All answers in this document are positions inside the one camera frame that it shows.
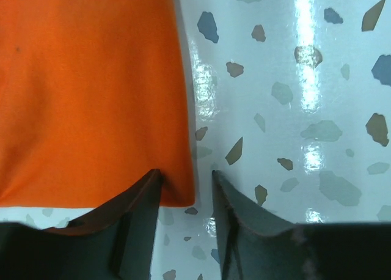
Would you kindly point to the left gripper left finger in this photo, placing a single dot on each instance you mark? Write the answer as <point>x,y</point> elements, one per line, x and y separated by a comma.
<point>113,241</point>

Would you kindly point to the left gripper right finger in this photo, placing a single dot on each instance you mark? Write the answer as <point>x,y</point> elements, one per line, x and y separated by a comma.
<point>253,243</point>

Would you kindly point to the orange t shirt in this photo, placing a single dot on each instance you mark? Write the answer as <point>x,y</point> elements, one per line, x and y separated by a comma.
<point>93,96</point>

